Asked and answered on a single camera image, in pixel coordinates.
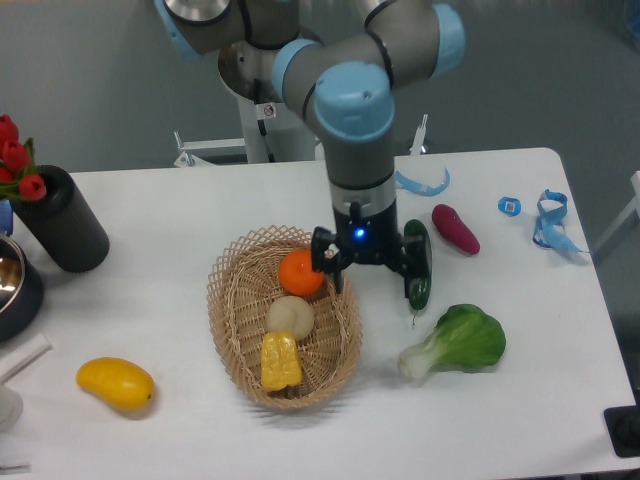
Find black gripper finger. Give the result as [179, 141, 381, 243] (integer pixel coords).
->
[311, 227, 345, 294]
[399, 235, 427, 299]

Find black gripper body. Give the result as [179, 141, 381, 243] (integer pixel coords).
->
[333, 202, 403, 268]

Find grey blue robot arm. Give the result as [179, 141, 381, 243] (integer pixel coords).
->
[155, 1, 466, 293]

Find woven wicker basket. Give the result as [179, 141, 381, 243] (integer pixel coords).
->
[207, 225, 362, 410]

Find green cucumber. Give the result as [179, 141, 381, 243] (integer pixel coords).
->
[404, 219, 432, 312]

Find orange fruit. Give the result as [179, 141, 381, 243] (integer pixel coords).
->
[278, 249, 324, 296]

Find purple sweet potato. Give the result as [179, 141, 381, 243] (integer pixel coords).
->
[431, 204, 480, 255]

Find blue paper strip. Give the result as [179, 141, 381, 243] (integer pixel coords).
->
[395, 169, 451, 197]

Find beige steamed bun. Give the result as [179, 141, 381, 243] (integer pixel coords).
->
[266, 296, 315, 341]

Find green bok choy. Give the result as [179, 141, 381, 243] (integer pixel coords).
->
[398, 304, 506, 380]

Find yellow mango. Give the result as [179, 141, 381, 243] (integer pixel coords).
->
[75, 357, 155, 411]

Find black cylindrical vase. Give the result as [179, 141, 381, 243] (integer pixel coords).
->
[11, 165, 110, 273]

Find black device at edge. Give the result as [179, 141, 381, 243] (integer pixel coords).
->
[604, 405, 640, 458]

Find steel bowl black rim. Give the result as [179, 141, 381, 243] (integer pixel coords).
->
[1, 234, 44, 342]

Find red tulip flowers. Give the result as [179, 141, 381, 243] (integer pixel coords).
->
[1, 114, 47, 202]

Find white stand object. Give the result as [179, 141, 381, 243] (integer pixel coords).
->
[1, 333, 52, 432]

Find blue ribbon lanyard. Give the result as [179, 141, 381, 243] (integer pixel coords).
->
[531, 188, 591, 256]

